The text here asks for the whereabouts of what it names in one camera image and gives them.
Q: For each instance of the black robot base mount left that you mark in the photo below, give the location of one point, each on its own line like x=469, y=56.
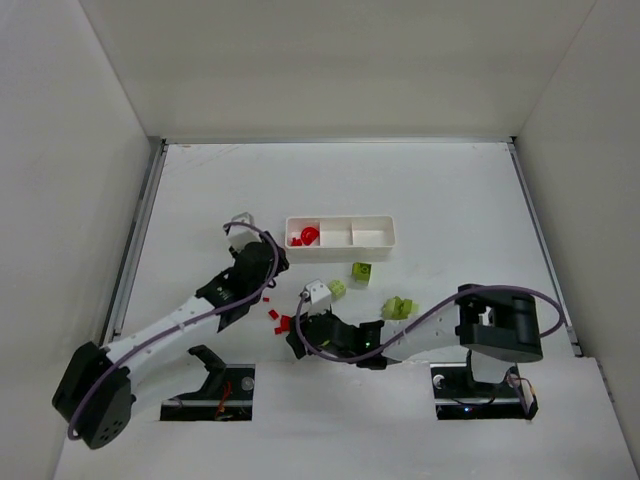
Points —
x=225, y=395

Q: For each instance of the left aluminium frame rail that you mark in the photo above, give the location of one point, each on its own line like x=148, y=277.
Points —
x=123, y=288

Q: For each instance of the aluminium frame rail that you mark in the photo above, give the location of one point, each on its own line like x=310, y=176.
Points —
x=557, y=290
x=123, y=288

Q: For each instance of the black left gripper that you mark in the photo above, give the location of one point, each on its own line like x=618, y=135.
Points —
x=279, y=257

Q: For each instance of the red round lego piece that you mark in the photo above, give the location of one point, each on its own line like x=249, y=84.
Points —
x=309, y=235

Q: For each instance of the lime green lego brick right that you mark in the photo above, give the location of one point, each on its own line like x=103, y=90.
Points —
x=406, y=309

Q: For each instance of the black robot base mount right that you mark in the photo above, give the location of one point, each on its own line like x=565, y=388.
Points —
x=457, y=396

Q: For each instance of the white three-compartment tray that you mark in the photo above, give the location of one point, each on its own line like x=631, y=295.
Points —
x=342, y=238

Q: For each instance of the pale green square lego brick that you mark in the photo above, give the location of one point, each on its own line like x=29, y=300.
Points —
x=337, y=288

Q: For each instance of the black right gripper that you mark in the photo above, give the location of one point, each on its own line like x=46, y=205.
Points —
x=296, y=340

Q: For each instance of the right aluminium frame rail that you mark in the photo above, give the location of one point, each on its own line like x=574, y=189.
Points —
x=557, y=290

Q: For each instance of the large lime green lego brick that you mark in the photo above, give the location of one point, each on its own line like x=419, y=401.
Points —
x=361, y=273

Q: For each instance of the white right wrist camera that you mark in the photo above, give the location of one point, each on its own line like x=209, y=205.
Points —
x=316, y=298

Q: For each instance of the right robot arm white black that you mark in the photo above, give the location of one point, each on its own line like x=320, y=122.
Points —
x=497, y=326

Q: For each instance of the pale green lego brick right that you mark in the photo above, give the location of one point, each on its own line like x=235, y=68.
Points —
x=393, y=309

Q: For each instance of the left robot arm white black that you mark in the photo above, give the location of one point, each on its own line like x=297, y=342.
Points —
x=96, y=394

